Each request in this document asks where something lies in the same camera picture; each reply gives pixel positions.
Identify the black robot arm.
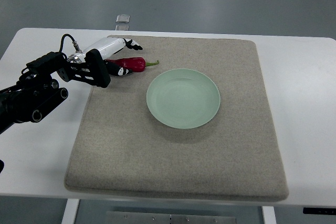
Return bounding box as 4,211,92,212
1,48,110,132

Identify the beige fabric mat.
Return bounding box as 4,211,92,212
64,36,289,201

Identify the white table leg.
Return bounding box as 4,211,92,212
261,206,277,224
61,199,80,224

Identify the pale green plate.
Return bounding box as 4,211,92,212
146,68,221,129

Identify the white table leg left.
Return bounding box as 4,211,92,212
61,199,80,224

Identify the black table control panel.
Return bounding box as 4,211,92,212
302,207,336,215

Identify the red chili pepper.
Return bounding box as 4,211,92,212
106,57,160,72

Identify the white table leg right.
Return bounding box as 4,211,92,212
261,206,277,224

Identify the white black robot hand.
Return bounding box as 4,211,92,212
68,37,143,76

